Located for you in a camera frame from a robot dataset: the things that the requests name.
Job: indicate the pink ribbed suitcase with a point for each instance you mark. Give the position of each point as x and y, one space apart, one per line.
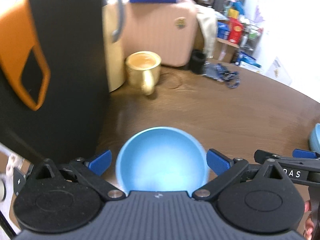
167 29

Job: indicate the brown cardboard box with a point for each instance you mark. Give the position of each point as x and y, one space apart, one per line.
224 50

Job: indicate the black cylindrical cup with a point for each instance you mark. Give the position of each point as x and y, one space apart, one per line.
197 61

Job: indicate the wooden chair with beige cloth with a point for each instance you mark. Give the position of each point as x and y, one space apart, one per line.
207 20

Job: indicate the red gift box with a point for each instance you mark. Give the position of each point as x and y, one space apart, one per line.
235 30

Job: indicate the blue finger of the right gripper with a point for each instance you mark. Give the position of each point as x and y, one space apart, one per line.
298 153

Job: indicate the blue bowl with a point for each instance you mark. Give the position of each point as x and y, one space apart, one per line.
162 159
314 139

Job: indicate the wire storage rack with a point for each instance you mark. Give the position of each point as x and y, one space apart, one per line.
251 35

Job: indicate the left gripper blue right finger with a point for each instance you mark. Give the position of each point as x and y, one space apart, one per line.
228 171

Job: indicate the blue carton box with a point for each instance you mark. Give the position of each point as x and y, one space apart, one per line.
223 31

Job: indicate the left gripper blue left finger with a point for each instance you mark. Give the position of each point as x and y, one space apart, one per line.
89 171

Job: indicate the white leaning board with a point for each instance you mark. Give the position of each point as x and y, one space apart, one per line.
276 71

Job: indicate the yellow ceramic mug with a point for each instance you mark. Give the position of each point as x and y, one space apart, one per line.
143 70

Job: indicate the person's right hand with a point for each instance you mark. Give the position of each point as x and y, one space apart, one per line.
309 225

